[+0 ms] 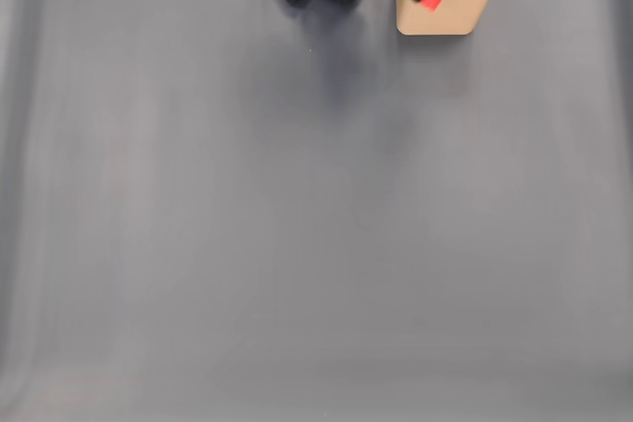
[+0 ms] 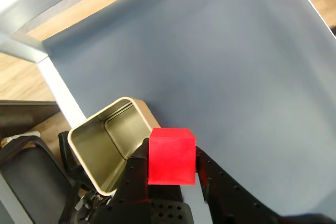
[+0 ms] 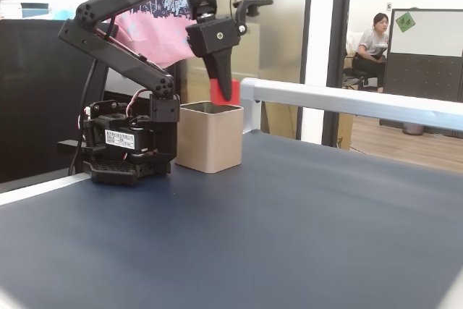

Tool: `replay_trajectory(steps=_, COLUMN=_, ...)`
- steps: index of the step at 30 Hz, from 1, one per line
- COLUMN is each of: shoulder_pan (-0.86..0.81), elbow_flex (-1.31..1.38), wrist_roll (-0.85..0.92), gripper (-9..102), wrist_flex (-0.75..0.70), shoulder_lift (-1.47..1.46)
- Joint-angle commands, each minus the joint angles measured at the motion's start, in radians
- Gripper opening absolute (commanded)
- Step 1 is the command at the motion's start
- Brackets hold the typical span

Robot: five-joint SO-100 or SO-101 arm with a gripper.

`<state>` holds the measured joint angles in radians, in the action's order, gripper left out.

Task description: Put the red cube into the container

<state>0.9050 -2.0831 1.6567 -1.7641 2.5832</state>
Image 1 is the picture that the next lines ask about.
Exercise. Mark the grey table mat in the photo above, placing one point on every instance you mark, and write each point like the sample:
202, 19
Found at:
316, 224

